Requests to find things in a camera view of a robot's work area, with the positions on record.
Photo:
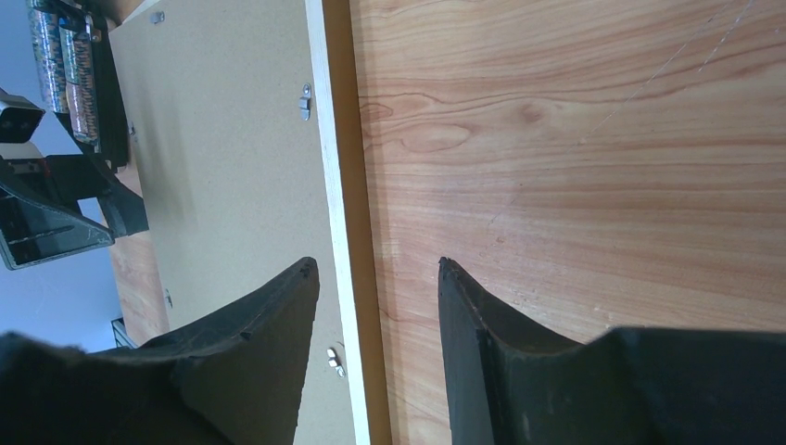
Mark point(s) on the black poker chip case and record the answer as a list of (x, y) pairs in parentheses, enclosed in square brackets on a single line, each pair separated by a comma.
[(78, 77)]

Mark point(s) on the brown cardboard backing board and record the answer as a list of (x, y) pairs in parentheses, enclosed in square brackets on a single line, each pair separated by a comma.
[(231, 174)]

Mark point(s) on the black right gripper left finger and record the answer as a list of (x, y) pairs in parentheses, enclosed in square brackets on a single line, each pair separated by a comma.
[(234, 376)]

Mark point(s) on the light wooden picture frame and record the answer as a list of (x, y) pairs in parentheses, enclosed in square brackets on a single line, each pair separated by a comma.
[(335, 86)]

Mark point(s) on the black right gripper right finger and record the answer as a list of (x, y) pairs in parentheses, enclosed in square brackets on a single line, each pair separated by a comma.
[(511, 380)]

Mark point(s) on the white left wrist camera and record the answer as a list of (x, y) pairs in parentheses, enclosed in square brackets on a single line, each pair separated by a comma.
[(19, 118)]

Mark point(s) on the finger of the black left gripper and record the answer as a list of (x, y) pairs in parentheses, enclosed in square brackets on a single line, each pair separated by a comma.
[(34, 231), (79, 177)]

